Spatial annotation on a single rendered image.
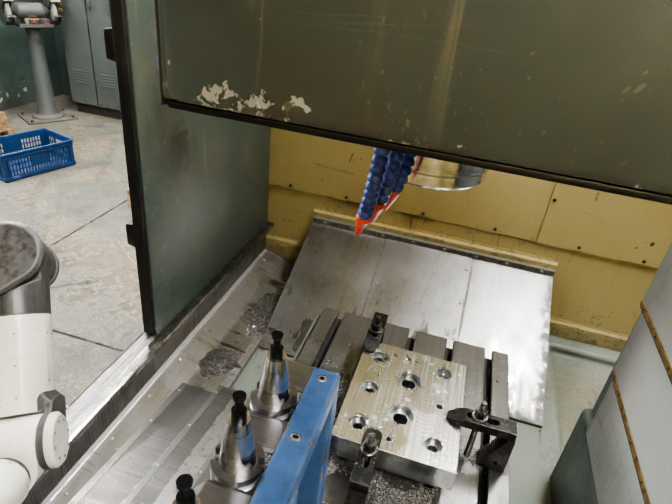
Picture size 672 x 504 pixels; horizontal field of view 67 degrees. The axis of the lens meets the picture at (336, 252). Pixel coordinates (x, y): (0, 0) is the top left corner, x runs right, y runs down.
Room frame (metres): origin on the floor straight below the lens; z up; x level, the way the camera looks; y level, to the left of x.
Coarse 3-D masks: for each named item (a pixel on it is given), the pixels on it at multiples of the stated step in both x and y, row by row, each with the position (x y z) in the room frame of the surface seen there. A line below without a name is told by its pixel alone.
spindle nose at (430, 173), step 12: (420, 156) 0.61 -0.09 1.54; (420, 168) 0.61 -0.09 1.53; (432, 168) 0.60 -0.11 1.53; (444, 168) 0.60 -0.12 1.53; (456, 168) 0.61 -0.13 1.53; (468, 168) 0.61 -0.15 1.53; (480, 168) 0.62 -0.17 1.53; (408, 180) 0.61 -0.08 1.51; (420, 180) 0.61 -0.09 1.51; (432, 180) 0.60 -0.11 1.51; (444, 180) 0.61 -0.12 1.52; (456, 180) 0.61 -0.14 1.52; (468, 180) 0.62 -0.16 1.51; (480, 180) 0.63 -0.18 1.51
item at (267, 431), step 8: (256, 416) 0.46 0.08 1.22; (264, 416) 0.47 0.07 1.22; (256, 424) 0.45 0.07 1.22; (264, 424) 0.45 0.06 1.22; (272, 424) 0.45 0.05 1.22; (280, 424) 0.46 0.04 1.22; (256, 432) 0.44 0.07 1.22; (264, 432) 0.44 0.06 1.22; (272, 432) 0.44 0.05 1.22; (280, 432) 0.44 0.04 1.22; (256, 440) 0.43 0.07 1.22; (264, 440) 0.43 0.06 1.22; (272, 440) 0.43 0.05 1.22; (264, 448) 0.42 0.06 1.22; (272, 448) 0.42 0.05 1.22
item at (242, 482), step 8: (216, 448) 0.40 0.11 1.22; (256, 448) 0.41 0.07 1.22; (264, 456) 0.40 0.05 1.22; (216, 464) 0.38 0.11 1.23; (256, 464) 0.39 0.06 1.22; (216, 472) 0.37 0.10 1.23; (224, 472) 0.37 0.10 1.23; (248, 472) 0.38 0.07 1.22; (256, 472) 0.38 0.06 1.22; (216, 480) 0.37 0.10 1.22; (224, 480) 0.36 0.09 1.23; (232, 480) 0.36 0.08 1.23; (240, 480) 0.36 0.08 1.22; (248, 480) 0.37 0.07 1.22; (256, 480) 0.38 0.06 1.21; (240, 488) 0.37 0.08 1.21; (248, 488) 0.37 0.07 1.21
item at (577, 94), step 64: (192, 0) 0.40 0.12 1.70; (256, 0) 0.39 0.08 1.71; (320, 0) 0.38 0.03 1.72; (384, 0) 0.37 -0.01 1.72; (448, 0) 0.36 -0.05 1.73; (512, 0) 0.36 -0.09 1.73; (576, 0) 0.35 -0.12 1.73; (640, 0) 0.34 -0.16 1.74; (192, 64) 0.40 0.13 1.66; (256, 64) 0.39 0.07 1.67; (320, 64) 0.38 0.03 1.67; (384, 64) 0.37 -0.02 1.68; (448, 64) 0.36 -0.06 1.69; (512, 64) 0.35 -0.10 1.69; (576, 64) 0.34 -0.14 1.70; (640, 64) 0.34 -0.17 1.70; (320, 128) 0.39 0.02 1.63; (384, 128) 0.37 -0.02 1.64; (448, 128) 0.36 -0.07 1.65; (512, 128) 0.35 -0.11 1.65; (576, 128) 0.34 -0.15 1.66; (640, 128) 0.33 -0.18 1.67; (640, 192) 0.33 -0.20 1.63
